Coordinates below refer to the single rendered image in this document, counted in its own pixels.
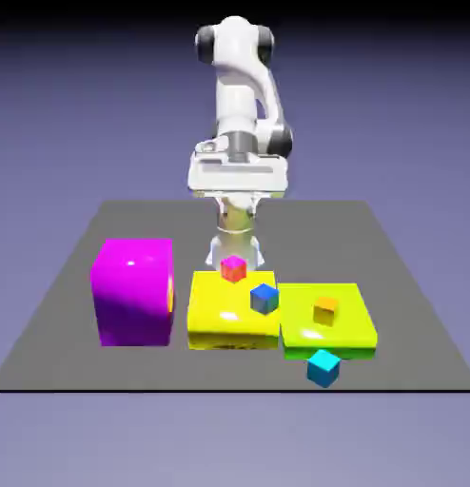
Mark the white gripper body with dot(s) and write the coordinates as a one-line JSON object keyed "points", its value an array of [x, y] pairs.
{"points": [[238, 180]]}

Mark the small orange cube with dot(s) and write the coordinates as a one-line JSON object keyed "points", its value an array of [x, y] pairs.
{"points": [[325, 311]]}

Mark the small pink red cube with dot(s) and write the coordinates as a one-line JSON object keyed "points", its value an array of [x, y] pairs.
{"points": [[233, 269]]}

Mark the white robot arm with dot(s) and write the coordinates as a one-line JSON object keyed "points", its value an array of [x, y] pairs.
{"points": [[235, 102]]}

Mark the large yellow box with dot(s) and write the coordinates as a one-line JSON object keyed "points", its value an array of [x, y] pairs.
{"points": [[219, 304]]}

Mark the small cyan cube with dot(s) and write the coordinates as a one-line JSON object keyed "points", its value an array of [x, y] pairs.
{"points": [[323, 368]]}

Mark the small blue cube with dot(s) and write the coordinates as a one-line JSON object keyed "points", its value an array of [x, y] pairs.
{"points": [[264, 298]]}

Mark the large magenta box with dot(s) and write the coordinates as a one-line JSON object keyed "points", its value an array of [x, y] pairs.
{"points": [[132, 289]]}

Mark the large lime green box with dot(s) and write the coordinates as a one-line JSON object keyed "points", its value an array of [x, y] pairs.
{"points": [[296, 315]]}

